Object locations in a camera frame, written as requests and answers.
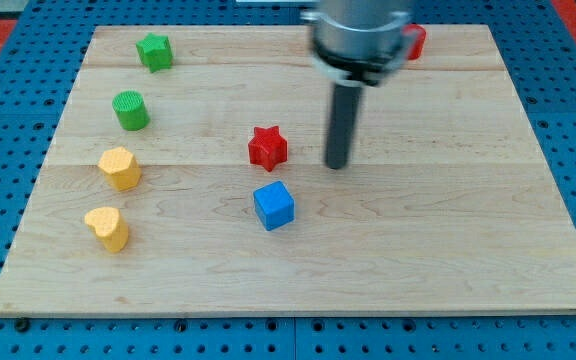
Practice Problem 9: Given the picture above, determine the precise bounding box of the red star block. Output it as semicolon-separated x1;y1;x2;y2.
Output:
248;126;288;172

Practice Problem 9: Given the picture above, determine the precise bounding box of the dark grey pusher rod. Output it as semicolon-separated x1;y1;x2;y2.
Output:
324;84;363;170

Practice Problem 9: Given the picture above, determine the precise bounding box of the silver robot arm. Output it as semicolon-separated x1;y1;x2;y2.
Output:
301;0;420;87

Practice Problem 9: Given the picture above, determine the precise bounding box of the red block behind arm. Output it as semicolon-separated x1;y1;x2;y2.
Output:
404;24;427;60

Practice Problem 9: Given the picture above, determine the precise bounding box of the green star block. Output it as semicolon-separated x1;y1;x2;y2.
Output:
136;33;173;73

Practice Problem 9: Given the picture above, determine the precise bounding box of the blue cube block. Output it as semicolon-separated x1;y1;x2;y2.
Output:
253;181;295;231

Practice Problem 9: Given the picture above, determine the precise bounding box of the wooden board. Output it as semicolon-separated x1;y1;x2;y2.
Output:
0;25;576;318

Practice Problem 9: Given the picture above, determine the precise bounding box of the yellow hexagon block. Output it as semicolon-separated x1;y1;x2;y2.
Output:
97;147;141;192

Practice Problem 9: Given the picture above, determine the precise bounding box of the green cylinder block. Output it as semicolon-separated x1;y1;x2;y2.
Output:
112;90;150;131

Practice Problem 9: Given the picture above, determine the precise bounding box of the yellow heart block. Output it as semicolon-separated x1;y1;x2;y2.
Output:
84;207;129;253

